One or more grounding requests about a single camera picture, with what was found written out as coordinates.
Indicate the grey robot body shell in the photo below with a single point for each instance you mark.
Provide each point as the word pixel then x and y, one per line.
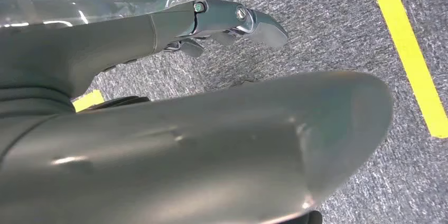
pixel 175 163

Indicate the yellow floor tape line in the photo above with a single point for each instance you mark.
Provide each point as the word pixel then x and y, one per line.
pixel 88 100
pixel 409 58

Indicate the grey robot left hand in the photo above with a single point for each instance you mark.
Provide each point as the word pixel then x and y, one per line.
pixel 87 40

